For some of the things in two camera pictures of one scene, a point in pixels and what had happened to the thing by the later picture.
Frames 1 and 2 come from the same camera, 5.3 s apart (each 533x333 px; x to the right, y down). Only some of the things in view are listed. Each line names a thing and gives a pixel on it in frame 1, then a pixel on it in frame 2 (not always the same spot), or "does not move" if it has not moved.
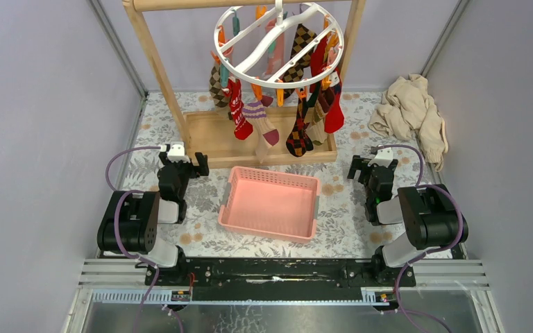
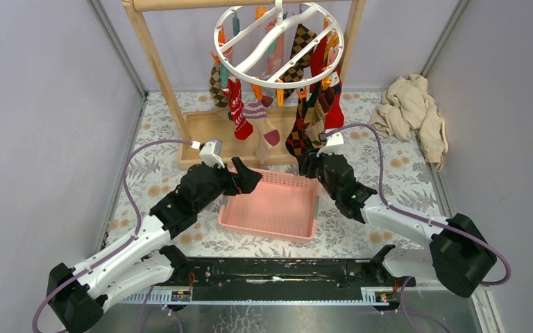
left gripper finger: (202, 161) -> (241, 168)
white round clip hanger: (280, 46) does not move
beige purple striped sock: (264, 134) does not move
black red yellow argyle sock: (298, 141) does not move
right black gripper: (359, 164) -> (307, 163)
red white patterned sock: (243, 128) does not move
